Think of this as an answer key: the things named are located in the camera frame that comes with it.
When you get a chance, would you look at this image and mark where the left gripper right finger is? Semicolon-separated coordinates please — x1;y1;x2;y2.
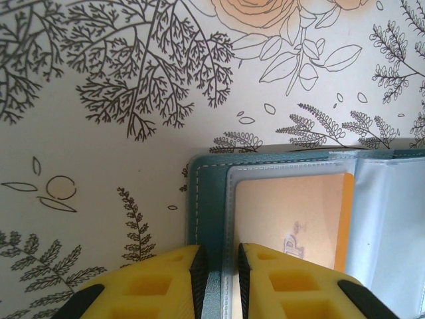
238;243;399;319

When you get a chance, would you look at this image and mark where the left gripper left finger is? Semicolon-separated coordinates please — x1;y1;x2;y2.
62;245;209;319

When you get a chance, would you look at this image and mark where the gold VIP card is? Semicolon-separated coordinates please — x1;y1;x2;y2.
234;172;356;272

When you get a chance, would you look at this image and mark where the teal leather card holder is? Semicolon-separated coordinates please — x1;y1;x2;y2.
184;149;425;319

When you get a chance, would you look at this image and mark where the floral patterned table mat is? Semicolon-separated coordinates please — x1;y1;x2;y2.
0;0;425;319

